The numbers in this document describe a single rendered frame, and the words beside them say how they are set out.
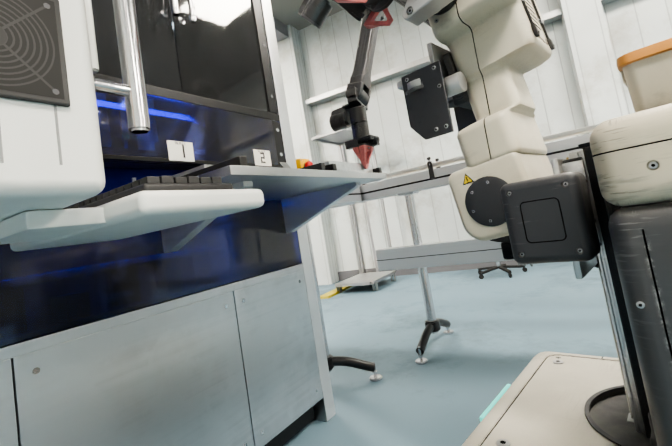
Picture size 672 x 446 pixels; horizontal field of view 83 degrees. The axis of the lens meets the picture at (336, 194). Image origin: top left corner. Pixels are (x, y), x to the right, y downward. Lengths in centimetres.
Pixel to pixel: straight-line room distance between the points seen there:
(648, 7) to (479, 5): 401
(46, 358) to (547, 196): 101
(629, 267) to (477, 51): 52
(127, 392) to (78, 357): 15
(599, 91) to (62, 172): 423
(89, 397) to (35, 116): 74
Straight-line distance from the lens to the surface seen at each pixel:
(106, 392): 109
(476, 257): 203
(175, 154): 121
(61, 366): 104
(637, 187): 63
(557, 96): 457
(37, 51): 49
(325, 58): 545
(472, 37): 94
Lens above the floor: 73
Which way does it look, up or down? 5 degrees up
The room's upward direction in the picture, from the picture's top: 9 degrees counter-clockwise
